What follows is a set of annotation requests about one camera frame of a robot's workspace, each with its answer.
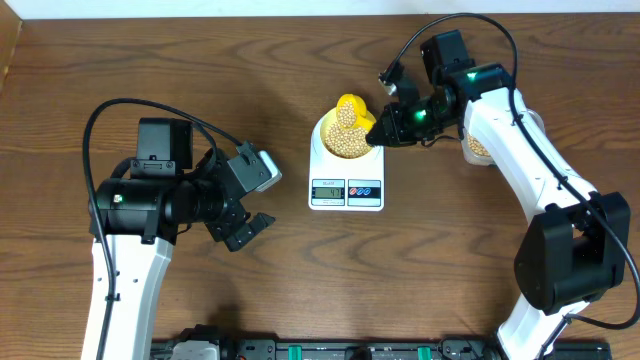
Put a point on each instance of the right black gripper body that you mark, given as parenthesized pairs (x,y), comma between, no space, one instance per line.
(418,120)

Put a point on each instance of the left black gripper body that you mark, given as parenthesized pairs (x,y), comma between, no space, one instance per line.
(231,215)

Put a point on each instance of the yellow measuring scoop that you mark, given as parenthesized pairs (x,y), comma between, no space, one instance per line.
(352,113)

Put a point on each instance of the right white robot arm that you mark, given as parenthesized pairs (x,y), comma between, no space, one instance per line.
(575,247)

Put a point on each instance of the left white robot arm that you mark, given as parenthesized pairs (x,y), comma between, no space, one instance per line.
(138,214)

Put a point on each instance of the soybeans in bowl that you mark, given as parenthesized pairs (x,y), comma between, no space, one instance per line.
(348,143)

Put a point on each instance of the yellow plastic bowl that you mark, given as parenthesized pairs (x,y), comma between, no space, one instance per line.
(329,120)

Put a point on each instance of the white digital kitchen scale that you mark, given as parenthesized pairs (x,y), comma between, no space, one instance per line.
(338,184)

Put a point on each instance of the soybeans in container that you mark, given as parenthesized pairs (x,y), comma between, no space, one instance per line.
(476,147)

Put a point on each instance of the clear plastic bean container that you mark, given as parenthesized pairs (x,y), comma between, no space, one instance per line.
(488,161)

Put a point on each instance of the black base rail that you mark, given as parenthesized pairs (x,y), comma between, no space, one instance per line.
(209,342)

